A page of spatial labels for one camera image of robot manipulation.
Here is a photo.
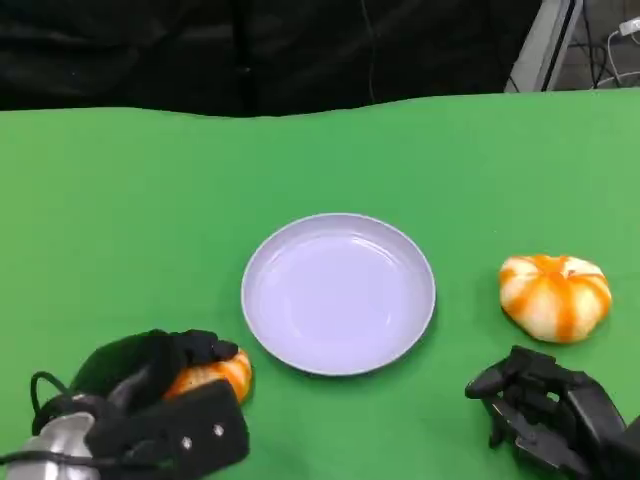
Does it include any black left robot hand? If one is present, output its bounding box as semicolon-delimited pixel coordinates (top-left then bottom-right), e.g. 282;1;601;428
69;327;239;414

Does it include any green table cloth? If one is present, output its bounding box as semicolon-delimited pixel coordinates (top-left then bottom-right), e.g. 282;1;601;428
0;87;640;480

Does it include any black backdrop cloth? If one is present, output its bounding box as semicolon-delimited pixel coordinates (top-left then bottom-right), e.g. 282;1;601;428
0;0;544;119

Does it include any white power cable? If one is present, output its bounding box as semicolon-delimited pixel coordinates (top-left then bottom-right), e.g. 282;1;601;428
606;28;640;89

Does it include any white metal frame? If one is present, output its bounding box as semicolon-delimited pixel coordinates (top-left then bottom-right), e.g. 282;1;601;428
504;0;586;94

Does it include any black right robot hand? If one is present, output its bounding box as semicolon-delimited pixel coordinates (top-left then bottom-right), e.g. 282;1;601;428
464;344;629;480

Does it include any lilac plate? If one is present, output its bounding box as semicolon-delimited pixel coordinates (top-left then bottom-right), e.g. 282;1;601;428
241;213;437;377

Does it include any orange and white bread roll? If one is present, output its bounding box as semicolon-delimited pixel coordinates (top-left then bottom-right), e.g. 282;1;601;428
162;347;254;405
498;253;613;344

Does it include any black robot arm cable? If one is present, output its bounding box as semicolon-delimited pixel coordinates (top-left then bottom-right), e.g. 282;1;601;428
0;448;151;471
29;370;76;436

